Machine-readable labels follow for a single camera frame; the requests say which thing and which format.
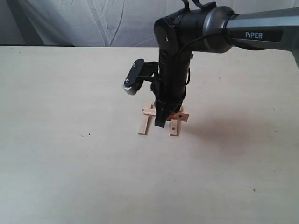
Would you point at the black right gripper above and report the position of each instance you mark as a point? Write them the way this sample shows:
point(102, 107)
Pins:
point(168, 100)

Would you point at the wooden stick with holes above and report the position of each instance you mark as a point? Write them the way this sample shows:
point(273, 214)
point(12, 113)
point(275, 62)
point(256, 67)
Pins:
point(181, 116)
point(174, 128)

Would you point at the plain wooden stick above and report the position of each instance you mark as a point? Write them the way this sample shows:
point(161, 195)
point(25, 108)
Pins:
point(143, 129)

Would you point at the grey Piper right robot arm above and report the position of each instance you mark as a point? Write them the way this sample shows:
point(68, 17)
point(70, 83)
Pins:
point(215, 30)

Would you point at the white backdrop cloth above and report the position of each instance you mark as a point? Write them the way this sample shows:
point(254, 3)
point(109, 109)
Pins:
point(82, 23)

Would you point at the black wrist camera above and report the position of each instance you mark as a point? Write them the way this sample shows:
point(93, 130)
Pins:
point(141, 71)

